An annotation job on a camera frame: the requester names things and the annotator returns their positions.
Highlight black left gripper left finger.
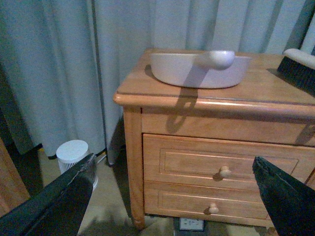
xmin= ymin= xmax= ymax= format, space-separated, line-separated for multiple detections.
xmin=0 ymin=153 xmax=96 ymax=236

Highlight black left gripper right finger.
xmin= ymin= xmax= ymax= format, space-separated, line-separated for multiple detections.
xmin=252 ymin=156 xmax=315 ymax=236

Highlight white brush black bristles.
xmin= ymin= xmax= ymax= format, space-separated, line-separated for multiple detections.
xmin=277 ymin=49 xmax=315 ymax=96

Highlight white plastic dustpan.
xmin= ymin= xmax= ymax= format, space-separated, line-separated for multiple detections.
xmin=151 ymin=51 xmax=251 ymax=89

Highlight wooden furniture edge left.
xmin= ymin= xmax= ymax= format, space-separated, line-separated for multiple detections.
xmin=0 ymin=140 xmax=30 ymax=216

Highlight white cylindrical air purifier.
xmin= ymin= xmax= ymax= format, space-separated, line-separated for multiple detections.
xmin=56 ymin=140 xmax=99 ymax=191

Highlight upper wooden drawer knob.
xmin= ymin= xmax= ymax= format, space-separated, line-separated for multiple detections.
xmin=219 ymin=166 xmax=231 ymax=178

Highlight wooden drawer knob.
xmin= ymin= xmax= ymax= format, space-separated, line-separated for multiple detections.
xmin=219 ymin=166 xmax=231 ymax=178
xmin=208 ymin=204 xmax=219 ymax=214

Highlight lower wooden drawer knob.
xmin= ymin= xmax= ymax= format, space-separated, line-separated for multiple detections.
xmin=208 ymin=204 xmax=219 ymax=214

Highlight wooden nightstand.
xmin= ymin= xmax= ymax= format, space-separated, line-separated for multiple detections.
xmin=114 ymin=49 xmax=315 ymax=230

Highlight white wall power outlet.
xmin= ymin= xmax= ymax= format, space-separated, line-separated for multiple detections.
xmin=179 ymin=218 xmax=204 ymax=232

